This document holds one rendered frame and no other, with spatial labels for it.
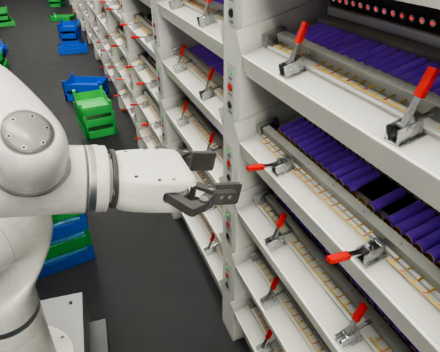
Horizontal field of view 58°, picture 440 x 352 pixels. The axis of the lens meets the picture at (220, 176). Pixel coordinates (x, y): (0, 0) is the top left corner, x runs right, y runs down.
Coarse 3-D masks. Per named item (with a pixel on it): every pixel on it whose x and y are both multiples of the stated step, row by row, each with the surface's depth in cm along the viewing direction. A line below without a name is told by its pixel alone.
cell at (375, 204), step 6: (390, 192) 66; (396, 192) 66; (402, 192) 66; (378, 198) 66; (384, 198) 65; (390, 198) 65; (396, 198) 65; (372, 204) 65; (378, 204) 65; (384, 204) 65; (378, 210) 65
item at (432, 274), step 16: (272, 128) 89; (288, 144) 83; (304, 160) 77; (320, 176) 73; (320, 192) 71; (336, 192) 68; (352, 208) 65; (368, 224) 62; (384, 224) 61; (368, 240) 61; (400, 240) 58; (400, 256) 57; (416, 256) 55; (432, 272) 52; (432, 288) 52
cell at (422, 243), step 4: (436, 232) 58; (428, 236) 57; (432, 236) 57; (436, 236) 57; (420, 240) 57; (424, 240) 57; (428, 240) 57; (432, 240) 57; (436, 240) 57; (420, 244) 57; (424, 244) 57; (428, 244) 57; (432, 244) 57; (436, 244) 57; (424, 248) 57; (428, 248) 57
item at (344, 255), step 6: (366, 246) 58; (342, 252) 57; (348, 252) 57; (354, 252) 57; (360, 252) 58; (366, 252) 58; (330, 258) 56; (336, 258) 56; (342, 258) 56; (348, 258) 56; (330, 264) 56
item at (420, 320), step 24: (264, 120) 92; (288, 120) 94; (240, 144) 92; (264, 144) 89; (288, 192) 75; (312, 192) 73; (360, 192) 70; (408, 192) 68; (312, 216) 69; (336, 216) 67; (384, 216) 65; (336, 240) 63; (360, 240) 62; (360, 264) 59; (384, 264) 58; (384, 288) 55; (408, 288) 54; (384, 312) 57; (408, 312) 52; (432, 312) 51; (408, 336) 53; (432, 336) 49
